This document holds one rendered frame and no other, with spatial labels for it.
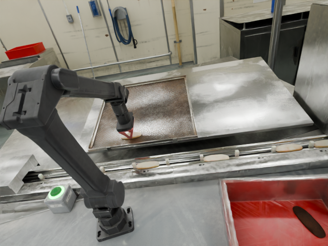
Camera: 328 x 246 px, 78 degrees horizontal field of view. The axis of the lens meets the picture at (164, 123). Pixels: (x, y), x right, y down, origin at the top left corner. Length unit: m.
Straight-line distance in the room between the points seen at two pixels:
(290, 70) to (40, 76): 2.60
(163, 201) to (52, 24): 4.42
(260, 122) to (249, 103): 0.14
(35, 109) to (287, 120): 0.91
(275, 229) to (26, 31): 5.02
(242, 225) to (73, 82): 0.61
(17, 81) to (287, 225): 0.76
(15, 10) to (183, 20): 3.14
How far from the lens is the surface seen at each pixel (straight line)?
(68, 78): 0.46
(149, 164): 0.86
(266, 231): 0.73
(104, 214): 0.69
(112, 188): 0.62
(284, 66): 2.73
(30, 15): 5.02
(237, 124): 0.96
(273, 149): 0.90
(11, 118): 0.44
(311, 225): 0.76
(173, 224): 0.73
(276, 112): 1.04
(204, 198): 0.77
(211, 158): 0.84
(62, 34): 4.83
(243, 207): 0.75
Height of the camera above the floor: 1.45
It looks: 33 degrees down
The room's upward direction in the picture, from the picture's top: 12 degrees counter-clockwise
